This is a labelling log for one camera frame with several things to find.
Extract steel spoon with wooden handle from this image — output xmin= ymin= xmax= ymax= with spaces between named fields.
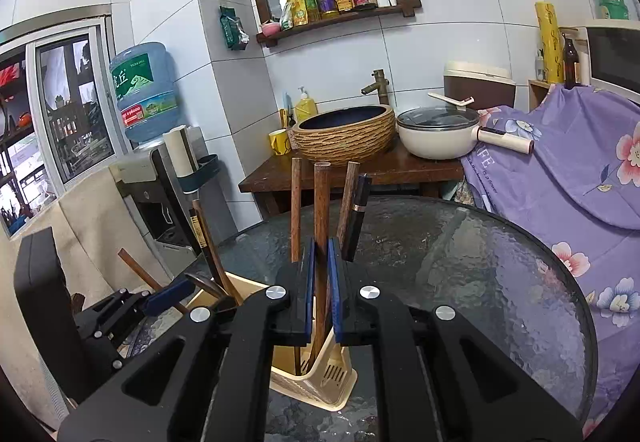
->
xmin=118 ymin=248 xmax=165 ymax=298

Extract black chopstick gold band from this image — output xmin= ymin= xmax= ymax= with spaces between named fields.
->
xmin=342 ymin=173 xmax=372 ymax=262

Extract brown wooden chopstick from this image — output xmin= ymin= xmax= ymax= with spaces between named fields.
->
xmin=290 ymin=156 xmax=304 ymax=375
xmin=309 ymin=162 xmax=331 ymax=367
xmin=335 ymin=162 xmax=360 ymax=248

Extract all steel spoon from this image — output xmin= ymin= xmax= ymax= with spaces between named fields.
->
xmin=184 ymin=273 xmax=229 ymax=300

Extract water dispenser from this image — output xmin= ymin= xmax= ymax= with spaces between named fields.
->
xmin=112 ymin=127 xmax=238 ymax=277

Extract cream plastic utensil holder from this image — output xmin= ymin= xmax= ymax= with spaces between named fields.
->
xmin=185 ymin=271 xmax=359 ymax=413

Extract yellow mug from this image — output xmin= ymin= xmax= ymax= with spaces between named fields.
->
xmin=268 ymin=128 xmax=292 ymax=156

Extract woven pattern basin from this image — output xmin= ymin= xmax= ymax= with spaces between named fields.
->
xmin=292 ymin=104 xmax=396 ymax=165

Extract paper cup stack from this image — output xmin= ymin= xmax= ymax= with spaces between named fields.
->
xmin=163 ymin=125 xmax=198 ymax=178

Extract round glass table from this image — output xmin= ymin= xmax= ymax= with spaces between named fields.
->
xmin=119 ymin=193 xmax=599 ymax=442

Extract yellow soap bottle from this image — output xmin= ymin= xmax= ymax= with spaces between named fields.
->
xmin=294 ymin=86 xmax=318 ymax=123

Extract white pan with lid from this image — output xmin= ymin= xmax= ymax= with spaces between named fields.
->
xmin=396 ymin=106 xmax=534 ymax=161

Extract brass faucet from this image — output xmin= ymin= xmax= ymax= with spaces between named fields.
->
xmin=361 ymin=69 xmax=390 ymax=106

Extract blue water jug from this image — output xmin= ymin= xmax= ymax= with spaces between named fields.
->
xmin=110 ymin=42 xmax=182 ymax=143

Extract brown white rice cooker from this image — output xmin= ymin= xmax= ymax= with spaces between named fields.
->
xmin=444 ymin=61 xmax=516 ymax=110

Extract green hanging packet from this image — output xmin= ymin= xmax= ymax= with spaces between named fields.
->
xmin=219 ymin=6 xmax=250 ymax=51

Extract purple floral cloth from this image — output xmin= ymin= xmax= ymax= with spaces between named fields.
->
xmin=462 ymin=85 xmax=639 ymax=434

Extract dark brown glass bottle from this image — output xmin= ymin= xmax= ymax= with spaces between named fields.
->
xmin=563 ymin=34 xmax=580 ymax=89

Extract yellow roll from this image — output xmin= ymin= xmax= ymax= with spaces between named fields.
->
xmin=535 ymin=2 xmax=564 ymax=84

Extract white microwave oven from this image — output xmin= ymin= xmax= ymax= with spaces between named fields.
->
xmin=578 ymin=19 xmax=640 ymax=104

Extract window with aluminium frame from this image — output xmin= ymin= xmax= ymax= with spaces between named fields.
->
xmin=1 ymin=5 xmax=131 ymax=237

